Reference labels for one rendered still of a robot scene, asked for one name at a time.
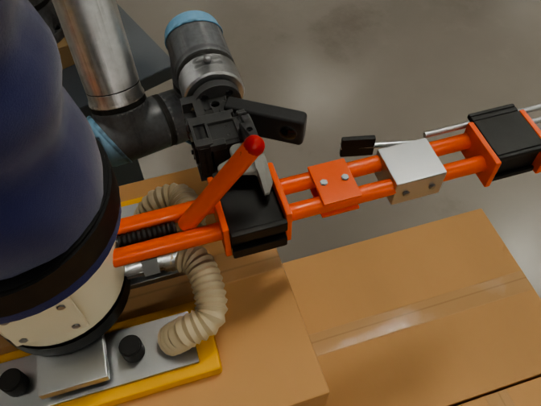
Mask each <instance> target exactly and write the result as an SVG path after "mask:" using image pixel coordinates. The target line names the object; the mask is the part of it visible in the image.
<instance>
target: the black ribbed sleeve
mask: <svg viewBox="0 0 541 406"><path fill-rule="evenodd" d="M174 233H177V229H176V224H175V223H174V222H171V223H168V222H167V223H166V224H165V225H164V224H161V226H158V225H157V226H156V227H153V226H152V227H151V228H148V227H147V228H146V229H145V230H144V229H141V230H140V231H139V230H136V232H134V231H131V233H126V234H121V236H119V235H117V240H118V245H119V247H124V246H128V245H131V244H134V243H137V242H143V241H146V240H150V239H153V238H159V237H163V236H166V235H169V234H174Z"/></svg>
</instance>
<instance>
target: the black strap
mask: <svg viewBox="0 0 541 406"><path fill-rule="evenodd" d="M95 139H96V141H97V145H98V149H99V152H100V154H101V161H102V166H103V193H104V194H103V198H102V201H101V207H100V209H99V210H98V212H97V214H96V215H95V217H94V218H93V220H92V221H91V222H90V224H89V226H88V227H87V228H86V229H85V231H84V232H83V234H82V235H81V236H80V237H79V238H78V239H77V240H76V241H75V242H74V243H73V244H72V245H71V246H70V248H69V249H68V250H67V251H65V252H64V253H63V254H61V255H58V256H57V257H55V258H54V259H52V260H50V261H49V262H46V263H44V264H41V265H39V266H38V267H34V268H32V269H31V270H28V271H25V272H24V273H21V274H19V275H17V276H14V277H12V278H9V279H5V280H0V317H8V316H11V315H14V314H16V313H21V312H23V311H26V310H28V309H32V308H34V307H35V306H37V305H40V304H42V303H44V302H46V301H48V300H50V299H51V298H53V297H54V296H56V295H58V294H60V293H61V292H62V291H64V290H65V289H67V288H68V287H70V286H71V285H72V284H73V283H75V282H76V281H77V280H78V279H80V278H81V277H82V276H83V275H84V274H85V273H86V272H87V271H88V270H89V269H90V268H91V266H92V265H93V264H94V263H95V262H96V261H97V259H98V258H99V256H100V255H101V253H102V252H103V250H104V249H105V248H106V246H107V244H108V242H109V240H110V238H111V236H112V234H113V232H114V229H115V226H116V223H117V220H118V215H119V208H120V192H119V187H118V182H117V178H116V176H115V174H114V170H113V168H112V166H111V163H110V161H109V158H108V156H107V154H106V152H105V150H104V148H103V146H102V145H101V143H100V142H99V141H98V140H97V138H96V137H95Z"/></svg>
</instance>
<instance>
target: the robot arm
mask: <svg viewBox="0 0 541 406"><path fill-rule="evenodd" d="M28 1H29V2H30V3H31V5H32V6H33V7H34V8H35V9H36V10H37V12H38V13H39V15H40V16H41V17H42V18H43V20H44V22H45V23H46V24H47V25H48V26H49V28H50V29H51V31H52V34H53V36H54V38H55V40H56V43H59V42H60V41H61V40H62V39H63V38H64V37H65V39H66V40H67V43H68V47H69V49H70V52H71V54H72V58H73V60H74V63H75V65H76V69H77V71H78V74H79V76H80V79H81V83H82V85H83V87H84V90H85V93H86V96H87V98H88V105H89V109H90V112H91V114H92V116H90V115H89V116H88V117H87V120H88V122H89V124H90V126H91V127H92V130H93V133H94V135H95V137H96V138H97V140H98V141H99V142H100V143H101V145H102V146H103V148H104V150H105V152H106V154H107V156H108V158H109V161H110V163H111V166H112V167H117V166H120V165H123V164H127V163H133V162H132V161H134V160H138V159H140V158H142V157H144V156H147V155H150V154H153V153H155V152H157V151H161V150H163V149H165V148H168V147H171V146H173V145H178V144H180V143H183V142H186V143H189V144H191V145H192V150H191V153H192V155H194V156H193V157H194V159H195V160H196V165H197V167H198V170H199V173H200V178H201V181H205V180H207V178H208V177H213V176H212V174H213V173H214V172H219V171H220V170H221V169H222V168H223V166H224V165H225V164H226V163H227V161H228V160H229V159H230V158H231V156H232V155H233V154H234V153H235V151H236V150H237V149H238V148H239V147H240V146H241V145H242V144H243V142H244V140H245V139H246V138H247V137H248V136H250V135H258V136H260V137H263V138H267V139H273V140H278V141H282V142H285V143H293V144H296V145H300V144H301V143H302V142H303V140H304V136H305V131H306V123H307V114H306V113H305V112H303V111H299V110H293V109H288V108H284V107H280V106H273V105H268V104H264V103H261V102H256V101H249V100H245V99H243V97H244V93H245V89H244V85H243V83H242V79H241V78H240V75H239V73H238V70H237V67H236V65H235V63H234V61H233V57H232V56H231V53H230V51H229V48H228V46H227V43H226V42H225V38H224V36H223V30H222V28H221V26H220V25H219V24H218V22H217V21H216V19H215V18H214V17H213V16H212V15H210V14H208V13H206V12H204V11H201V10H189V11H185V12H183V13H181V14H178V15H177V16H176V17H174V18H173V19H172V20H171V21H170V22H169V24H168V25H167V27H166V30H165V34H164V38H165V40H164V43H165V46H166V48H167V50H168V53H169V56H170V62H171V75H172V81H173V88H174V89H170V90H168V91H165V92H162V93H158V94H155V95H152V96H149V97H147V96H146V94H145V91H144V88H143V87H142V86H141V83H140V80H139V77H138V72H137V69H136V67H135V63H134V59H133V56H132V53H131V50H130V45H129V43H128V40H127V37H126V33H125V29H124V26H123V24H122V19H121V16H120V13H119V10H118V5H117V3H116V0H28ZM242 175H256V177H257V178H258V182H259V184H260V187H261V189H262V191H263V194H264V196H265V197H266V196H269V195H270V192H271V187H272V184H273V180H272V177H271V172H270V169H269V167H268V163H267V161H266V157H265V154H264V152H263V153H262V154H261V155H260V156H259V157H258V158H257V159H256V160H255V161H254V162H253V163H252V164H251V165H250V166H249V168H248V169H247V170H246V171H245V172H244V173H243V174H242Z"/></svg>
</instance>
